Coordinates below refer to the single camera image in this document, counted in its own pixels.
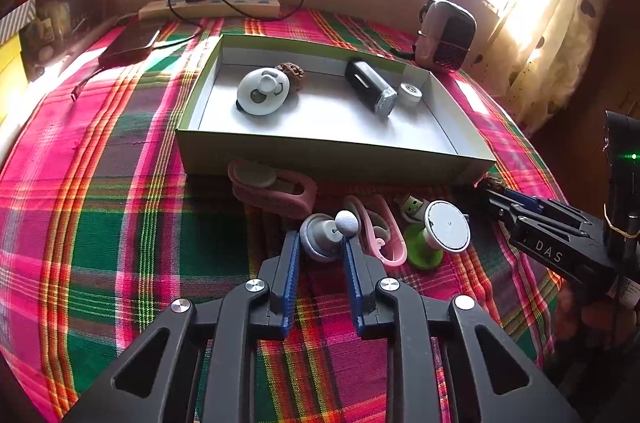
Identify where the white black speaker device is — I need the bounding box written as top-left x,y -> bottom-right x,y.
414,0 -> 476,71

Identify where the yellow box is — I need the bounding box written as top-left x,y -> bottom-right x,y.
0,35 -> 23,124

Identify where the black smartphone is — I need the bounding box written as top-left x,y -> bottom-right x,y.
97,25 -> 161,68

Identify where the small white round cap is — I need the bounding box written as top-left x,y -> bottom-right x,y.
397,83 -> 424,108

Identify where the cream power strip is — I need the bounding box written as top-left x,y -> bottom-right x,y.
138,0 -> 281,22

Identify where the pink ear hook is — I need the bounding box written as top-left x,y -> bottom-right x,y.
342,194 -> 408,266

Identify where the pink green plaid tablecloth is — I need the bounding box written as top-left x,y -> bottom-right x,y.
0,8 -> 571,423

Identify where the large brown walnut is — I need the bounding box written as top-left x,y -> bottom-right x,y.
275,62 -> 306,94

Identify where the black device with silver end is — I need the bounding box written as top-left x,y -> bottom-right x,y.
345,59 -> 399,120

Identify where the cream dotted curtain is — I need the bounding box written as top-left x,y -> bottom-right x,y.
480,0 -> 631,134

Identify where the white panda face massager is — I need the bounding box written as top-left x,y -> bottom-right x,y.
235,67 -> 292,117

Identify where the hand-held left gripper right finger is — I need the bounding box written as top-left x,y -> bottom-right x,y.
340,235 -> 581,423

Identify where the clear acrylic display case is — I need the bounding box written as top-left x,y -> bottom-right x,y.
20,0 -> 123,78

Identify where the green white cardboard box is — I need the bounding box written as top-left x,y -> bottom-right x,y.
176,34 -> 497,186

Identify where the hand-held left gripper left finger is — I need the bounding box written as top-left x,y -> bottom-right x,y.
62,230 -> 302,423

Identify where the person's right hand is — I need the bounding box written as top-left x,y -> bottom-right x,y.
560,285 -> 640,354

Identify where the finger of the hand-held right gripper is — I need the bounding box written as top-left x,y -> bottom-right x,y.
475,187 -> 615,282
502,189 -> 604,237

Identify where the green white striped box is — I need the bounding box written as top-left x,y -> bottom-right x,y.
0,0 -> 38,41

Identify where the white charger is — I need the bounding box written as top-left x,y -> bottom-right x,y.
394,194 -> 472,272

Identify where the pink case with grey disc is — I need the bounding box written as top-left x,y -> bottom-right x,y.
228,159 -> 319,220

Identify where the grey knob with white ball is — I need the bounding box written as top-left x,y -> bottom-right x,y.
299,210 -> 362,263

